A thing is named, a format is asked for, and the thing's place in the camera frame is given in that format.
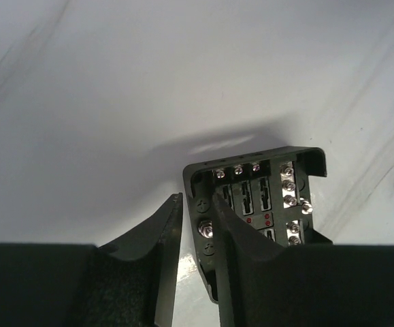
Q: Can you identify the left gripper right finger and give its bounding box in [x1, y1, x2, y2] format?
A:
[212, 195, 394, 326]

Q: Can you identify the black fuse box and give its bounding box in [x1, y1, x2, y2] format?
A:
[182, 146, 330, 302]

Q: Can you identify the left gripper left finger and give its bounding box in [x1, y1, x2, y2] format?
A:
[0, 193, 183, 326]

